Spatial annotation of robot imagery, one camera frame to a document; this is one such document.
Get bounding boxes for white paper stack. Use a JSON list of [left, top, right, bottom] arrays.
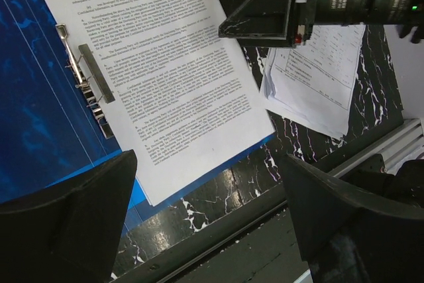
[[259, 25, 365, 139]]

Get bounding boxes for printed text document sheets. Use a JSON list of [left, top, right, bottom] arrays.
[[45, 0, 274, 205]]

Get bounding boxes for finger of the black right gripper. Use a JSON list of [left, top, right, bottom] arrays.
[[219, 0, 295, 40]]

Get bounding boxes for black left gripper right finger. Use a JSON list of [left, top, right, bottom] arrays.
[[280, 155, 423, 282]]

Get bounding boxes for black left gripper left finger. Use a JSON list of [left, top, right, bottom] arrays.
[[1, 150, 137, 282]]

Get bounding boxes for blue file folder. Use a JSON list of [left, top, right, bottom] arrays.
[[1, 0, 274, 229]]

